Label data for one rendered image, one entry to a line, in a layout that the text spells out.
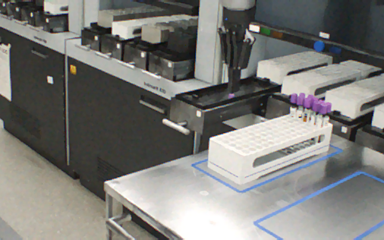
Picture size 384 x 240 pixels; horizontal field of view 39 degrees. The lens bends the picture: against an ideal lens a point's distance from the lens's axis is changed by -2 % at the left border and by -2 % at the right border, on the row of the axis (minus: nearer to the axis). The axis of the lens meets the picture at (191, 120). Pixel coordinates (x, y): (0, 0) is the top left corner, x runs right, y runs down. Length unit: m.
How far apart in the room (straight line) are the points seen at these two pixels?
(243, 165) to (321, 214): 0.18
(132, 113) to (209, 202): 1.19
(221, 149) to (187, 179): 0.09
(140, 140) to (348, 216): 1.26
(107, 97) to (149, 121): 0.27
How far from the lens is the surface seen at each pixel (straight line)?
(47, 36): 2.62
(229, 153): 1.07
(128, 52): 2.10
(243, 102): 1.58
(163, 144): 2.04
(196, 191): 1.03
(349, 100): 1.52
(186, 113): 1.52
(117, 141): 2.28
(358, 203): 1.08
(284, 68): 1.73
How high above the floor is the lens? 1.32
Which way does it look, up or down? 22 degrees down
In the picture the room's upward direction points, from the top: 4 degrees clockwise
